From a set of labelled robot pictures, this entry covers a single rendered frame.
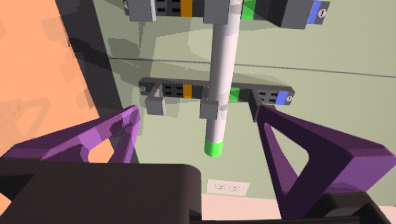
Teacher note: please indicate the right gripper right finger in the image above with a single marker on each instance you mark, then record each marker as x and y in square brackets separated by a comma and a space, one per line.
[338, 162]

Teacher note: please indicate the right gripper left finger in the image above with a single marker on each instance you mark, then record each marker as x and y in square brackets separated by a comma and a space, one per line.
[73, 144]

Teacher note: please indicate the white bar with green ends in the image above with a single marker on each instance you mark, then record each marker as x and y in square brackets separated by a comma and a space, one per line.
[224, 42]

